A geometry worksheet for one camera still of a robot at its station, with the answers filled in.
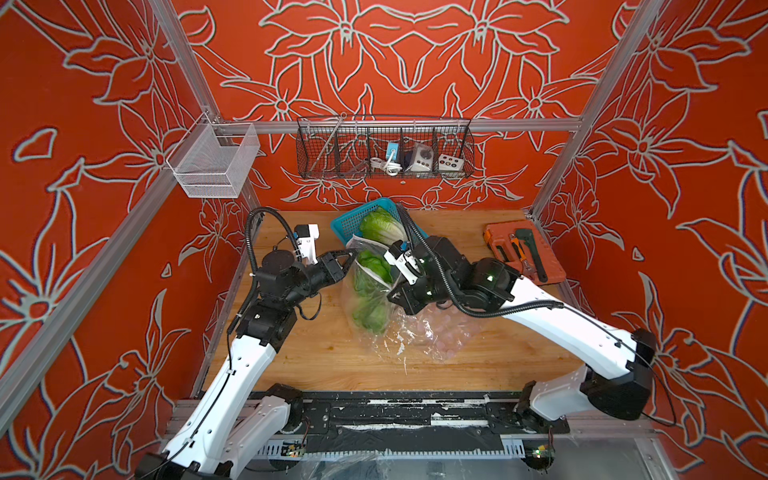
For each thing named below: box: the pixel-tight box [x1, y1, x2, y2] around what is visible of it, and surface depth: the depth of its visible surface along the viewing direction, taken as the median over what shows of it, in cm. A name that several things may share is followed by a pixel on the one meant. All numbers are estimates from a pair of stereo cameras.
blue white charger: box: [386, 142, 399, 161], surface depth 85 cm
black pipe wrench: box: [515, 229, 548, 283], surface depth 102 cm
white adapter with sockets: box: [410, 143, 433, 172], surface depth 93 cm
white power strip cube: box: [438, 154, 464, 171], surface depth 96 cm
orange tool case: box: [484, 220, 567, 285], surface depth 102 cm
